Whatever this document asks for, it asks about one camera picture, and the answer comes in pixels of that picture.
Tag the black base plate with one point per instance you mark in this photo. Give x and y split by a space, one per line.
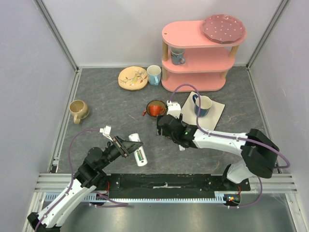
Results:
166 186

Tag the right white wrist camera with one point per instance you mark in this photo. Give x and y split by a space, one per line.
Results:
173 109

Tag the pink polka dot plate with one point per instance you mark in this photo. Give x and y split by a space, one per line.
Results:
223 29

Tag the light blue mug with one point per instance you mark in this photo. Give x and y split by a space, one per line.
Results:
154 75

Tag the yellow floral plate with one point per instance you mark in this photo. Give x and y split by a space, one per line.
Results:
133 78

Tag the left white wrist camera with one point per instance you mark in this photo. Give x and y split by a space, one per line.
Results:
106 131

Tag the green battery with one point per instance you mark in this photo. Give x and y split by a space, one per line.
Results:
140 155

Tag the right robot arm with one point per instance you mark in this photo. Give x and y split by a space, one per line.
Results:
258 153

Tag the pink three-tier shelf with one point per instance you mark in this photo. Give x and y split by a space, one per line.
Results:
206 63

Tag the beige ceramic mug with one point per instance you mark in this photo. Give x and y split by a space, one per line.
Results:
79 110

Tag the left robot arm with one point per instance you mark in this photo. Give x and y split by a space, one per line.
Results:
89 177

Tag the orange cup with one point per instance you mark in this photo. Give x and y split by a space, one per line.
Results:
155 110

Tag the white cable duct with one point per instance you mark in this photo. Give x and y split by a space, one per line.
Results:
218 198

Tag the white remote control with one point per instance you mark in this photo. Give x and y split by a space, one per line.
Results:
135 138

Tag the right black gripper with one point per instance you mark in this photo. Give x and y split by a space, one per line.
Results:
163 126

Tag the grey mug on shelf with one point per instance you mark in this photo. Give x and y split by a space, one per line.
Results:
177 56

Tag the dark blue mug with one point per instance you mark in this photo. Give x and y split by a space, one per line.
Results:
202 105

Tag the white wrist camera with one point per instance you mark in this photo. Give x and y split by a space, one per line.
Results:
106 131
173 109

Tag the white battery cover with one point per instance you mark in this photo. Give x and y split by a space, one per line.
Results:
181 148

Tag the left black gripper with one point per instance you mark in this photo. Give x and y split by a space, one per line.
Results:
122 148

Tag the white square plate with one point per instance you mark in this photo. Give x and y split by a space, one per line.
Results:
209 121

